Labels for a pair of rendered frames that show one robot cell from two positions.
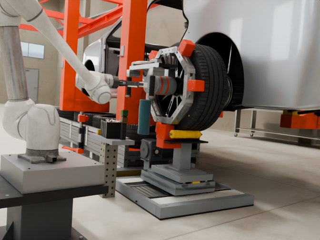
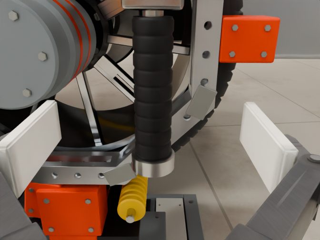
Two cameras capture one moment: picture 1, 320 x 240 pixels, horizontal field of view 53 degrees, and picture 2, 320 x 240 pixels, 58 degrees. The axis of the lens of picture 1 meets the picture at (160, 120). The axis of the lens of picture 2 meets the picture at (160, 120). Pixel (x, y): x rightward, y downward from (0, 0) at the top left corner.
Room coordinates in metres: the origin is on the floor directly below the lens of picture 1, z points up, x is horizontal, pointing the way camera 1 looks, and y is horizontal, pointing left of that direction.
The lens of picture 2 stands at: (1.96, 0.28, 0.91)
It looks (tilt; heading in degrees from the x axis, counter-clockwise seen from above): 22 degrees down; 302
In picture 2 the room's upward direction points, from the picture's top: straight up
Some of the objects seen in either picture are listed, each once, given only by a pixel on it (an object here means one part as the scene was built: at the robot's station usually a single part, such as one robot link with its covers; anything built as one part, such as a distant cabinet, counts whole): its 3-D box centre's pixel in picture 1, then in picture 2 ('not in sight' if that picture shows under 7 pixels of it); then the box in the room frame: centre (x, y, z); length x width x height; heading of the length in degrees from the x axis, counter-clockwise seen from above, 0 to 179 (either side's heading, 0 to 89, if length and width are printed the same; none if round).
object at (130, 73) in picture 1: (133, 73); not in sight; (2.40, 0.22, 0.93); 0.09 x 0.05 x 0.05; 122
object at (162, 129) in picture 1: (169, 135); (81, 202); (2.39, -0.08, 0.48); 0.16 x 0.12 x 0.17; 122
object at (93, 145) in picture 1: (112, 145); not in sight; (4.12, 0.58, 0.13); 2.47 x 0.85 x 0.27; 32
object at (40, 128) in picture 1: (42, 125); not in sight; (1.62, 0.59, 0.57); 0.18 x 0.16 x 0.22; 52
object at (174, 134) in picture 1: (185, 134); (135, 177); (2.32, -0.19, 0.51); 0.29 x 0.06 x 0.06; 122
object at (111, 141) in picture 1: (111, 138); not in sight; (2.36, 0.35, 0.44); 0.43 x 0.17 x 0.03; 32
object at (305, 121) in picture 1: (299, 114); not in sight; (4.09, -1.76, 0.69); 0.52 x 0.17 x 0.35; 122
